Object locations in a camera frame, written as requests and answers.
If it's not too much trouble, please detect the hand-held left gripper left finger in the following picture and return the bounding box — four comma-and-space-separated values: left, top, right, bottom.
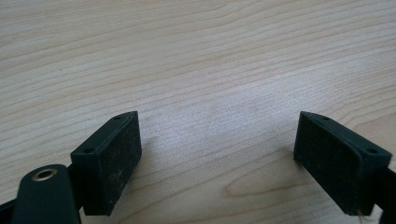
70, 110, 143, 217

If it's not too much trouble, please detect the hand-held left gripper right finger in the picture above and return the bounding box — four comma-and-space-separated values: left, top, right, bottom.
292, 110, 393, 217

